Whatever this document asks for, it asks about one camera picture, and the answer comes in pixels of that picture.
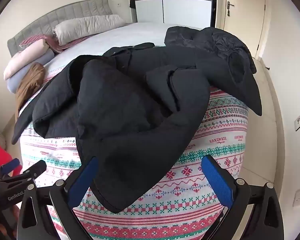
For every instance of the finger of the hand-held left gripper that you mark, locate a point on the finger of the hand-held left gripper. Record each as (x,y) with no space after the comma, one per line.
(36,168)
(13,164)

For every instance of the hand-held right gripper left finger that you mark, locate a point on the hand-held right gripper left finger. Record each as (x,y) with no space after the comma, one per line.
(86,176)

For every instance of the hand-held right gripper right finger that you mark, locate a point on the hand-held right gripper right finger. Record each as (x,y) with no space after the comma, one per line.
(217,180)

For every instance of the black coat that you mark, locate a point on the black coat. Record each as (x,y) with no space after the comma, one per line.
(130,110)

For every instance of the patterned knit-print blanket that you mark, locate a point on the patterned knit-print blanket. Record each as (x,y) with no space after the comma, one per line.
(180,197)

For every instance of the brown pillow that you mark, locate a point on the brown pillow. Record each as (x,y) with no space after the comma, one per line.
(32,80)

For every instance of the pink folded quilt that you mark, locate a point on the pink folded quilt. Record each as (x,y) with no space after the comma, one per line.
(25,57)

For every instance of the blue folded quilt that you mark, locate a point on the blue folded quilt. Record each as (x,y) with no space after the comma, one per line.
(43,57)

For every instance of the pink striped pillow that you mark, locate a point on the pink striped pillow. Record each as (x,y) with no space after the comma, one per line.
(30,41)

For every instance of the mauve pillow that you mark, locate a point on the mauve pillow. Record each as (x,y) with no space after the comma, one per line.
(65,44)

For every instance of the black quilted down jacket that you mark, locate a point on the black quilted down jacket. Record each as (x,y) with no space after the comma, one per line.
(215,42)

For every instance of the off-white pillow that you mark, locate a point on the off-white pillow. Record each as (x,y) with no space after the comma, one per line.
(90,26)

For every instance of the bed with grey sheet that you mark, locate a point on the bed with grey sheet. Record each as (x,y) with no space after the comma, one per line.
(140,33)

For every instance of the grey padded headboard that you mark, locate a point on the grey padded headboard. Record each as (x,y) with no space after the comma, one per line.
(65,12)

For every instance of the cream door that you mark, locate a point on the cream door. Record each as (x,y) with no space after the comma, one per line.
(242,10)

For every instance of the dark hanging garment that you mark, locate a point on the dark hanging garment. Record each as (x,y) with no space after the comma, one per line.
(132,1)

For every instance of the white and grey wardrobe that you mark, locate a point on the white and grey wardrobe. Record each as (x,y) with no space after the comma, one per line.
(175,2)

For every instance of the white wall socket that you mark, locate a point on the white wall socket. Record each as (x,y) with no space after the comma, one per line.
(299,197)

